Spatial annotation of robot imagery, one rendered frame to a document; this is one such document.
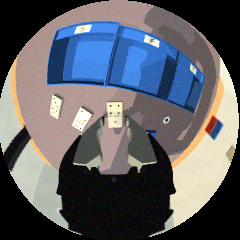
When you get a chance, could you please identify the blue rack of bins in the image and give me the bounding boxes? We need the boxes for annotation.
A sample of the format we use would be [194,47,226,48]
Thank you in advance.
[47,21,205,113]

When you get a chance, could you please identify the small blue block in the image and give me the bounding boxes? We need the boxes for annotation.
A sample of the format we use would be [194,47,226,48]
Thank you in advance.
[146,130,157,138]

